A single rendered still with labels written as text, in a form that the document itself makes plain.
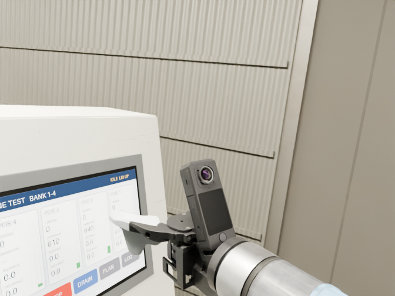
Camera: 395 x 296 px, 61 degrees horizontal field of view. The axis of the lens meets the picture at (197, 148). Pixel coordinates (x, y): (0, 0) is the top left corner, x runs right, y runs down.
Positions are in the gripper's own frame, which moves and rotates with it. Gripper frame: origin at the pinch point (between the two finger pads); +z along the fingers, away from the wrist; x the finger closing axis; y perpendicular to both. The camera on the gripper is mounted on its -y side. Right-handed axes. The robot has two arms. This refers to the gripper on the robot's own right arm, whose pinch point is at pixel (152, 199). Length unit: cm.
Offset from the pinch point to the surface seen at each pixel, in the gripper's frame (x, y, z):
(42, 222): -12.6, 9.6, 22.8
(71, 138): -3.2, -5.1, 30.5
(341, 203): 123, 45, 34
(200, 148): 88, 26, 101
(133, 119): 16.7, -6.3, 39.2
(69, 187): -5.7, 4.9, 26.8
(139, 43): 74, -32, 144
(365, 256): 127, 69, 20
